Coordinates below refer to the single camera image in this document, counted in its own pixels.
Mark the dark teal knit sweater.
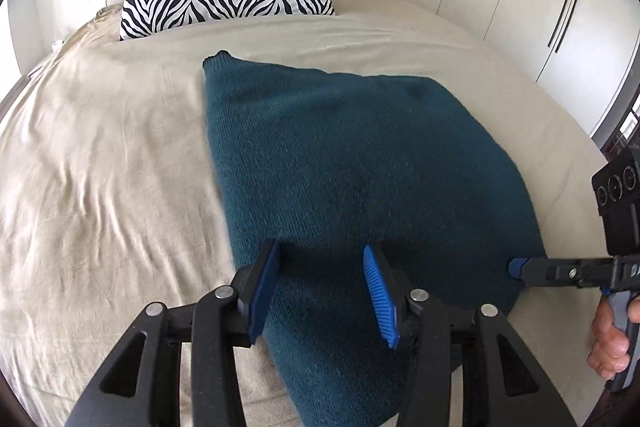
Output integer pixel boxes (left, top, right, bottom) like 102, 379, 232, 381
202, 50, 547, 427

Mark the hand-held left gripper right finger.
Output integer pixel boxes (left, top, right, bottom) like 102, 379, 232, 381
363, 243, 583, 427

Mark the person's right hand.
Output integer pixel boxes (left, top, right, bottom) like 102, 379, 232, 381
587, 294, 640, 380

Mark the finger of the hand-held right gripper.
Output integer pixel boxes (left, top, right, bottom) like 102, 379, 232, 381
506, 256, 619, 290

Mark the bed with beige sheet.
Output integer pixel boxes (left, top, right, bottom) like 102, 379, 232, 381
0, 0, 608, 427

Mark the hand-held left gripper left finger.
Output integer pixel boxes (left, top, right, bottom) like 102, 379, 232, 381
65, 238, 280, 427

